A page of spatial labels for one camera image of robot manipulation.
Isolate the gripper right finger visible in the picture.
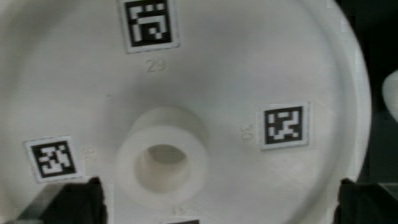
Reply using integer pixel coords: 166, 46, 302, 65
336, 179, 398, 224

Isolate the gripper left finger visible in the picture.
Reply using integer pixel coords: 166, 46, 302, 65
15, 177, 107, 224

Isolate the white round table top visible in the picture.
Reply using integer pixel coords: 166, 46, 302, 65
0, 0, 372, 224

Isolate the white cylindrical table leg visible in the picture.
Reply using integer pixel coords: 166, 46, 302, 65
382, 70, 398, 121

